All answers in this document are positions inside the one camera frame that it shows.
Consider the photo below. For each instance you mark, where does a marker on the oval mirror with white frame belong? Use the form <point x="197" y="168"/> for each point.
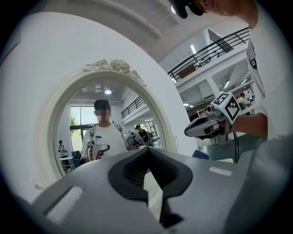
<point x="49" y="118"/>

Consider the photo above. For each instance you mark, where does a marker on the person's white t-shirt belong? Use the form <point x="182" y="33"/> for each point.
<point x="274" y="68"/>

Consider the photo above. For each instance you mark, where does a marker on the black head-mounted camera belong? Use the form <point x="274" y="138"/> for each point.
<point x="182" y="8"/>

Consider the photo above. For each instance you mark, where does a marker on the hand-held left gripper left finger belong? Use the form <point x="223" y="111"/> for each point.
<point x="91" y="205"/>

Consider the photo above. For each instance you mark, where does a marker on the blue chair back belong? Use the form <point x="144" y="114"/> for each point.
<point x="201" y="155"/>

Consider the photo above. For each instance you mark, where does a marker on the person's right forearm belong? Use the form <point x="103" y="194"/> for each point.
<point x="251" y="124"/>

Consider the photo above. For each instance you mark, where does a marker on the white table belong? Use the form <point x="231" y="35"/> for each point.
<point x="153" y="194"/>

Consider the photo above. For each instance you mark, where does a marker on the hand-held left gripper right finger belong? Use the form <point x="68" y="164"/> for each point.
<point x="206" y="194"/>

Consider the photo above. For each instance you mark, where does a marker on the black balcony railing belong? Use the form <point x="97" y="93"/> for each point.
<point x="206" y="51"/>

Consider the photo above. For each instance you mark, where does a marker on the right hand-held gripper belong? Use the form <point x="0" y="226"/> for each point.
<point x="225" y="107"/>

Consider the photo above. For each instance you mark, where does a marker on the person's head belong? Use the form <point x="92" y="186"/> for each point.
<point x="231" y="9"/>

